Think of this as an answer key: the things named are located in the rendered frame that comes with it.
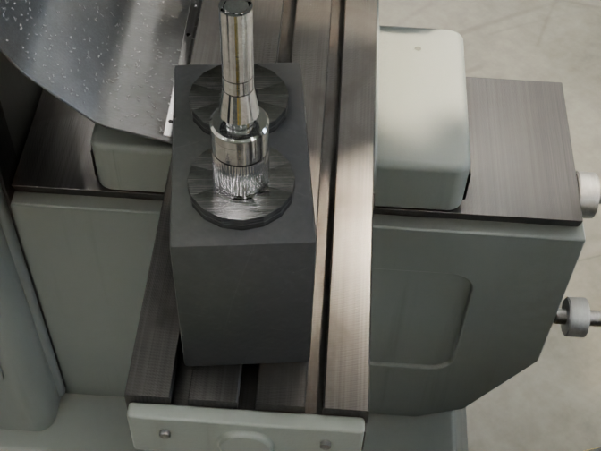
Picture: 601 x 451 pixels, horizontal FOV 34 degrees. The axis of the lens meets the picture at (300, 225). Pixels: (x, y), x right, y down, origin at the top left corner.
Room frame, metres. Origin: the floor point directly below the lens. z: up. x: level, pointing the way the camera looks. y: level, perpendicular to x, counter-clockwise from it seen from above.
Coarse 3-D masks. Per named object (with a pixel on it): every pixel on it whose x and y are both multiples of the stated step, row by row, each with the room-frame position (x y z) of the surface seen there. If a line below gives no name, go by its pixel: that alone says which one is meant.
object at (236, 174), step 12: (216, 144) 0.54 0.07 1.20; (264, 144) 0.54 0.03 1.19; (216, 156) 0.54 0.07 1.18; (228, 156) 0.53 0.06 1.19; (240, 156) 0.53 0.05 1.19; (252, 156) 0.53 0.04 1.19; (264, 156) 0.54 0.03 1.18; (216, 168) 0.54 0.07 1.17; (228, 168) 0.53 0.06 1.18; (240, 168) 0.53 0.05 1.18; (252, 168) 0.53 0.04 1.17; (264, 168) 0.54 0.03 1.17; (216, 180) 0.54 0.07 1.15; (228, 180) 0.53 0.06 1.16; (240, 180) 0.53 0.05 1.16; (252, 180) 0.53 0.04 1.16; (264, 180) 0.54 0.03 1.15; (228, 192) 0.53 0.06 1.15; (240, 192) 0.53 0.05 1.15; (252, 192) 0.53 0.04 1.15
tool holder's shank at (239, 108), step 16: (224, 0) 0.56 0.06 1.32; (240, 0) 0.56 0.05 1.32; (224, 16) 0.54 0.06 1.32; (240, 16) 0.54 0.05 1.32; (224, 32) 0.54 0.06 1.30; (240, 32) 0.54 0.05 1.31; (224, 48) 0.54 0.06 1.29; (240, 48) 0.54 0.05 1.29; (224, 64) 0.55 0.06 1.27; (240, 64) 0.54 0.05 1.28; (224, 80) 0.55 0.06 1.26; (240, 80) 0.54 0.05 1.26; (224, 96) 0.55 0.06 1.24; (240, 96) 0.54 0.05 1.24; (256, 96) 0.55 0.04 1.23; (224, 112) 0.54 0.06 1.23; (240, 112) 0.54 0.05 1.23; (256, 112) 0.55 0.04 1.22; (240, 128) 0.54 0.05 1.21
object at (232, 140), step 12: (216, 108) 0.57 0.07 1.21; (216, 120) 0.55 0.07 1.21; (264, 120) 0.55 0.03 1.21; (216, 132) 0.54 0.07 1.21; (228, 132) 0.54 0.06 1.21; (240, 132) 0.54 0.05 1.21; (252, 132) 0.54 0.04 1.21; (264, 132) 0.54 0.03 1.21; (228, 144) 0.53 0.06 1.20; (240, 144) 0.53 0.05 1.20; (252, 144) 0.53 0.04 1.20
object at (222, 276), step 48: (192, 96) 0.65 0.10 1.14; (288, 96) 0.66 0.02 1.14; (192, 144) 0.60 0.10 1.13; (288, 144) 0.61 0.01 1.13; (192, 192) 0.54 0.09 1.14; (288, 192) 0.54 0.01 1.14; (192, 240) 0.50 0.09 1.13; (240, 240) 0.50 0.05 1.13; (288, 240) 0.50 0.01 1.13; (192, 288) 0.49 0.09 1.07; (240, 288) 0.49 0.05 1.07; (288, 288) 0.50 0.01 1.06; (192, 336) 0.49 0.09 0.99; (240, 336) 0.49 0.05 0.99; (288, 336) 0.50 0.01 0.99
